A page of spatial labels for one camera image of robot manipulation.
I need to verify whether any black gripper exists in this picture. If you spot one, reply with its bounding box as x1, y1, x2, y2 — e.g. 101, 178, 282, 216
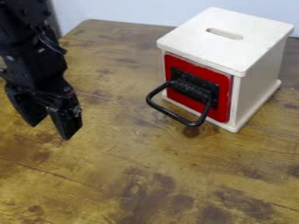
0, 43, 83, 140

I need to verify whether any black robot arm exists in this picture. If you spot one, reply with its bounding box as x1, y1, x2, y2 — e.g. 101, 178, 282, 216
0, 0, 81, 140

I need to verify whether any red drawer front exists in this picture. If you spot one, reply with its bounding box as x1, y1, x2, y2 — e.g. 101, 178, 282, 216
163, 53, 234, 123

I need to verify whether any black metal drawer handle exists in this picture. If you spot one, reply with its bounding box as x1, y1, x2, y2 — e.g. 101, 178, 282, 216
146, 67, 220, 127

